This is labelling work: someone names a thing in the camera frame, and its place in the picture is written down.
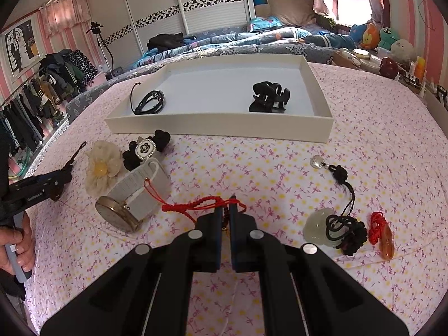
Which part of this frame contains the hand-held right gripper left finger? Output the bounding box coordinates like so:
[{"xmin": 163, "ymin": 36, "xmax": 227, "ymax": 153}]
[{"xmin": 40, "ymin": 206, "xmax": 225, "ymax": 336}]

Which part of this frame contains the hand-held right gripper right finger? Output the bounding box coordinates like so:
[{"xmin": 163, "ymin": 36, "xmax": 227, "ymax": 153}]
[{"xmin": 229, "ymin": 196, "xmax": 410, "ymax": 336}]

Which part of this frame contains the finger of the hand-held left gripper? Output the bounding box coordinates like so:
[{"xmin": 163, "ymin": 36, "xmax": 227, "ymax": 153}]
[{"xmin": 43, "ymin": 141, "xmax": 87, "ymax": 202}]

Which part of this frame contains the cream fabric flower hair accessory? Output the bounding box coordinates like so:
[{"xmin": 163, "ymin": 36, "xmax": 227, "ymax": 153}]
[{"xmin": 85, "ymin": 140, "xmax": 124, "ymax": 194}]

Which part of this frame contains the red braided cord charm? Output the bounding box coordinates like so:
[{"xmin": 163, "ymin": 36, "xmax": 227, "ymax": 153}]
[{"xmin": 146, "ymin": 178, "xmax": 247, "ymax": 233}]

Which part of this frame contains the white strap wrist watch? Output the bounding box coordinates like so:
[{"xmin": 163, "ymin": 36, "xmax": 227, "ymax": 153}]
[{"xmin": 95, "ymin": 157, "xmax": 171, "ymax": 234}]

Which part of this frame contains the jade pendant with black cord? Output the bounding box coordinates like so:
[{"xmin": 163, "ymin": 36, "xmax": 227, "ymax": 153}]
[{"xmin": 303, "ymin": 155, "xmax": 369, "ymax": 255}]

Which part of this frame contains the black scrunchie with flower charm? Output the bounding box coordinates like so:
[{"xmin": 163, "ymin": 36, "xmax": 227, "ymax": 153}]
[{"xmin": 122, "ymin": 129, "xmax": 171, "ymax": 172}]

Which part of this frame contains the black braided bracelet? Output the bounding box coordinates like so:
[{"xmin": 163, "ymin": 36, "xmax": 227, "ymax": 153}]
[{"xmin": 130, "ymin": 83, "xmax": 166, "ymax": 115}]

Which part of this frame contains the black hair tie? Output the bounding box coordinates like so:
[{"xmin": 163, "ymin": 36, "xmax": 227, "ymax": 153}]
[{"xmin": 248, "ymin": 81, "xmax": 291, "ymax": 113}]

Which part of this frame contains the amber pendant with red cord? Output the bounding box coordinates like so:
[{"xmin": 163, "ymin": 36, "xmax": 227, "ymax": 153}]
[{"xmin": 370, "ymin": 211, "xmax": 395, "ymax": 261}]

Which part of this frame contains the white shallow tray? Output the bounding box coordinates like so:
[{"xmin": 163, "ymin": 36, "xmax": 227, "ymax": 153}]
[{"xmin": 104, "ymin": 55, "xmax": 334, "ymax": 144}]

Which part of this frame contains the person's left hand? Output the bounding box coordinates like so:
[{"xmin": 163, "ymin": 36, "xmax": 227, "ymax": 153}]
[{"xmin": 0, "ymin": 212, "xmax": 36, "ymax": 274}]

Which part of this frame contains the rack of hanging clothes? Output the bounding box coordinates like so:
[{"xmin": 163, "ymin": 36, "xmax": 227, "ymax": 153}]
[{"xmin": 0, "ymin": 49, "xmax": 99, "ymax": 155}]

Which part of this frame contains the black tripod stand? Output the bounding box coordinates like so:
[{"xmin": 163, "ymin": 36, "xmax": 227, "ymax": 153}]
[{"xmin": 87, "ymin": 21, "xmax": 123, "ymax": 79}]

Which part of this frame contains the pink striped curtain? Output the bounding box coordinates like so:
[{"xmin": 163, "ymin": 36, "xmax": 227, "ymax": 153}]
[{"xmin": 38, "ymin": 0, "xmax": 92, "ymax": 37}]

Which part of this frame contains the black clothing pile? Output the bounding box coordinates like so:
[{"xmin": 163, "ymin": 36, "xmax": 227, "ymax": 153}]
[{"xmin": 146, "ymin": 32, "xmax": 186, "ymax": 52}]

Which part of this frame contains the blue patterned quilt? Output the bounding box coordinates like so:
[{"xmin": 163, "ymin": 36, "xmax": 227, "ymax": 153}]
[{"xmin": 135, "ymin": 26, "xmax": 354, "ymax": 69}]

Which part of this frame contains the white sliding door wardrobe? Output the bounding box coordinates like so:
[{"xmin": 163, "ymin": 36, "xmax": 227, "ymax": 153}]
[{"xmin": 84, "ymin": 0, "xmax": 253, "ymax": 74}]

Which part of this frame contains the cardboard box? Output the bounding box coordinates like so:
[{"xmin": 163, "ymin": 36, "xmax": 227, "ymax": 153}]
[{"xmin": 332, "ymin": 49, "xmax": 361, "ymax": 69}]

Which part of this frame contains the blue pillow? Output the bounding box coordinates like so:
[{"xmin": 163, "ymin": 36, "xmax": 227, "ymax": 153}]
[{"xmin": 249, "ymin": 16, "xmax": 282, "ymax": 31}]

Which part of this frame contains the dark red round ornament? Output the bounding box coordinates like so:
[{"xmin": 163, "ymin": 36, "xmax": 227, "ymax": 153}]
[{"xmin": 380, "ymin": 57, "xmax": 400, "ymax": 78}]

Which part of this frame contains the beige pillow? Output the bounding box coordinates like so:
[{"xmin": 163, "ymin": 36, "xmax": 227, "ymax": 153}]
[{"xmin": 269, "ymin": 0, "xmax": 317, "ymax": 27}]

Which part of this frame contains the blue plush toy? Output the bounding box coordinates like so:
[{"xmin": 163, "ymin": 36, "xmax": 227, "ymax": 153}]
[{"xmin": 349, "ymin": 24, "xmax": 366, "ymax": 46}]

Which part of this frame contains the row of small cosmetic bottles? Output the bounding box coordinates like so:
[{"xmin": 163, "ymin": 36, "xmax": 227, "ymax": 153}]
[{"xmin": 399, "ymin": 70, "xmax": 448, "ymax": 104}]

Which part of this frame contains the orange plush toy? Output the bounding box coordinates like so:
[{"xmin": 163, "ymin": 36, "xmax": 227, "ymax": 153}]
[{"xmin": 360, "ymin": 24, "xmax": 382, "ymax": 50}]

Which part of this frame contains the white plush toy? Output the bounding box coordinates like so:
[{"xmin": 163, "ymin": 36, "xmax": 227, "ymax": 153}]
[{"xmin": 390, "ymin": 39, "xmax": 416, "ymax": 62}]

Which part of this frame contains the green plush toy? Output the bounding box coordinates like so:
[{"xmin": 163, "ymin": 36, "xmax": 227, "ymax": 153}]
[{"xmin": 377, "ymin": 27, "xmax": 401, "ymax": 50}]

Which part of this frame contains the framed wall poster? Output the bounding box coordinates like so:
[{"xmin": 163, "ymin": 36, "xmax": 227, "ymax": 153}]
[{"xmin": 2, "ymin": 19, "xmax": 41, "ymax": 83}]

